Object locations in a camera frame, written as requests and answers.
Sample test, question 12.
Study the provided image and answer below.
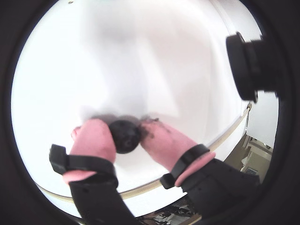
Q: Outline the black pink-tipped gripper finger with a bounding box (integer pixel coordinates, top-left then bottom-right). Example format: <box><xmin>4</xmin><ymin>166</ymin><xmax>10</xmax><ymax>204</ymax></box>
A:
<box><xmin>139</xmin><ymin>119</ymin><xmax>261</xmax><ymax>217</ymax></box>
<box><xmin>48</xmin><ymin>119</ymin><xmax>138</xmax><ymax>225</ymax></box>

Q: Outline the dark blueberry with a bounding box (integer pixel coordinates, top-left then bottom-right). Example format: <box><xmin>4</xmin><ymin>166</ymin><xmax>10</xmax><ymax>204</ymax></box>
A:
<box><xmin>109</xmin><ymin>120</ymin><xmax>143</xmax><ymax>155</ymax></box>

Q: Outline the white paper sheet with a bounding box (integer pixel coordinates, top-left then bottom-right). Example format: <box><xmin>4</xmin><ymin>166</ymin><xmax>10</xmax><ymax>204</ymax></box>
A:
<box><xmin>10</xmin><ymin>0</ymin><xmax>249</xmax><ymax>218</ymax></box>

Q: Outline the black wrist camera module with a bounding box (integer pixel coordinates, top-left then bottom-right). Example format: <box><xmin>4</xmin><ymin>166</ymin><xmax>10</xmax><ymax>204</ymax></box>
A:
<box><xmin>225</xmin><ymin>31</ymin><xmax>285</xmax><ymax>104</ymax></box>

